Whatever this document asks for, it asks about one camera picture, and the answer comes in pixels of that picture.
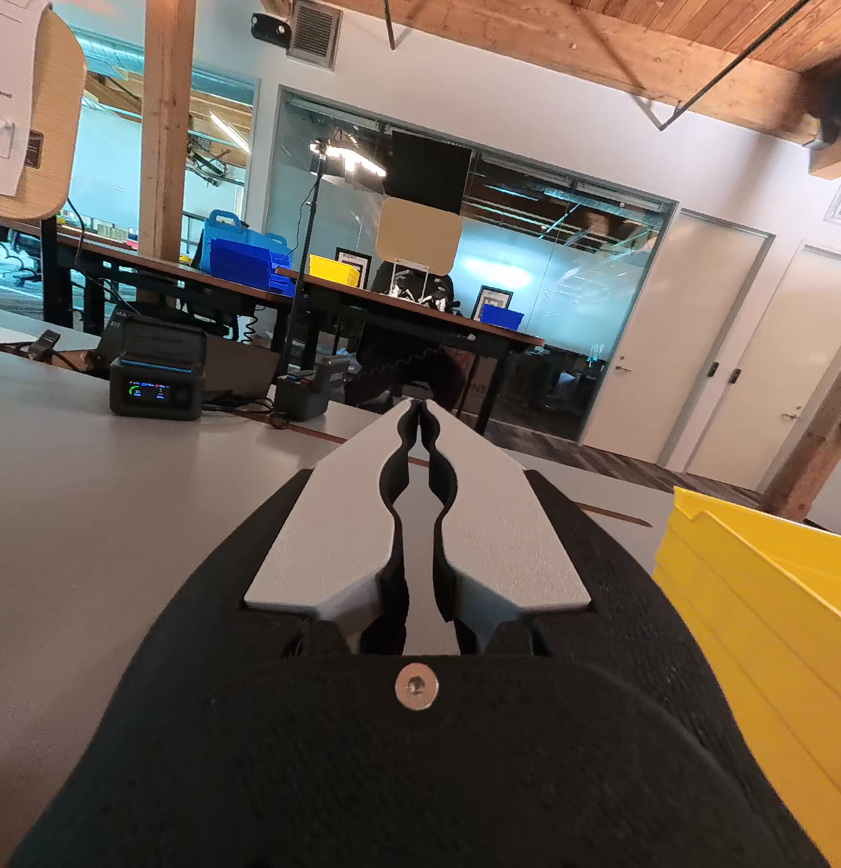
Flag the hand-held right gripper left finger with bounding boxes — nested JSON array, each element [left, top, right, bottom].
[[244, 398, 423, 656]]

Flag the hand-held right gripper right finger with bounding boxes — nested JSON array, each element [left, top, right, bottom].
[[420, 399, 591, 656]]

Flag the black battery charger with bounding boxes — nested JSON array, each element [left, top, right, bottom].
[[274, 356, 355, 422]]

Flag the black portable power station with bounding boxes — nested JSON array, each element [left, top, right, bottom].
[[109, 315, 208, 422]]

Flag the black framed sign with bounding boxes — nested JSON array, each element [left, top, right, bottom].
[[471, 285, 515, 321], [334, 247, 373, 290]]

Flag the long wooden desk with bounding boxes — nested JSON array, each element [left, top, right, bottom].
[[276, 266, 546, 436], [0, 220, 301, 340]]

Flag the small yellow plastic bin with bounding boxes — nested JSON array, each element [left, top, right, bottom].
[[308, 254, 362, 288]]

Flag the white door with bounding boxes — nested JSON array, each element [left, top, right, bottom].
[[684, 243, 841, 494], [582, 208, 775, 470]]

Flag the black light stand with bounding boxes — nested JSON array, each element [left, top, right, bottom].
[[280, 134, 389, 408]]

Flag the blue carry case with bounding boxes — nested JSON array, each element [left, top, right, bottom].
[[201, 209, 294, 272]]

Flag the black panel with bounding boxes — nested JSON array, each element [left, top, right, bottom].
[[385, 129, 473, 216]]

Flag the light wooden board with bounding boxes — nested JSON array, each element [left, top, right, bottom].
[[0, 5, 88, 222]]

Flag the white paper sheet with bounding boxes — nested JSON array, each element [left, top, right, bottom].
[[0, 0, 53, 199]]

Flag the black cable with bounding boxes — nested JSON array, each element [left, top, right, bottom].
[[202, 395, 293, 431]]

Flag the wooden post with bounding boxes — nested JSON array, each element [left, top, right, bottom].
[[137, 0, 199, 304], [761, 353, 841, 524]]

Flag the grey wall vent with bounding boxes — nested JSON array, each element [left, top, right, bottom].
[[286, 0, 344, 71]]

